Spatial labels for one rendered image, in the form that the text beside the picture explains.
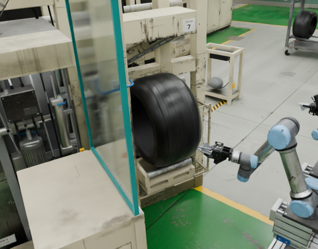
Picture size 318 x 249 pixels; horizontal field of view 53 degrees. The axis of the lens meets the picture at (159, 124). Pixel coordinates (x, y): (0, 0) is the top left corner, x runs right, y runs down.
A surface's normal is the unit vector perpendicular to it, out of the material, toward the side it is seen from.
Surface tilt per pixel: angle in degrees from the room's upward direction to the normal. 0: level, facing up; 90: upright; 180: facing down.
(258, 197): 0
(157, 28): 90
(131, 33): 90
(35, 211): 0
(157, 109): 60
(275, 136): 83
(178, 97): 39
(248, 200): 0
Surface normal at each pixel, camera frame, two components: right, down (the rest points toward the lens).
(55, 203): -0.04, -0.87
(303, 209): -0.60, 0.51
